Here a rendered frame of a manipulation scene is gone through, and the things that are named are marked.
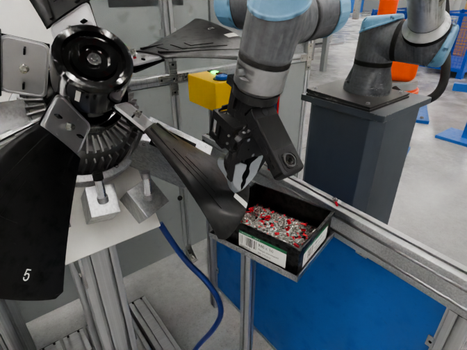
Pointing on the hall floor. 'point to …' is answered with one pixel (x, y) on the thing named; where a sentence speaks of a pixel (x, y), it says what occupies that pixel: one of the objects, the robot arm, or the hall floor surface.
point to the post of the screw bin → (247, 302)
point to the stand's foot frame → (149, 342)
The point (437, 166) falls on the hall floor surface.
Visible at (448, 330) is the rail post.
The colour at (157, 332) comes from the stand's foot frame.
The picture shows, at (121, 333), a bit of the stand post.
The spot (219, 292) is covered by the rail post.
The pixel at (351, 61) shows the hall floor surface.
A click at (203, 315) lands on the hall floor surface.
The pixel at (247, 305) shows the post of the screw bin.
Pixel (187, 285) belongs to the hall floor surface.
